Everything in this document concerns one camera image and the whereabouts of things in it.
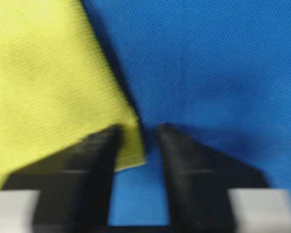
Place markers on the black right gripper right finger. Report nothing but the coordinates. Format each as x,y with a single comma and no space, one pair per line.
197,180

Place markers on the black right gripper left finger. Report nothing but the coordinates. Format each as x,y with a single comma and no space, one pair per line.
75,184

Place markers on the yellow-green microfiber towel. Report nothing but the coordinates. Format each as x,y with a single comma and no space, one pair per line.
56,86

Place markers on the blue table cloth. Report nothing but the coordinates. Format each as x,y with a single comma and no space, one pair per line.
220,70

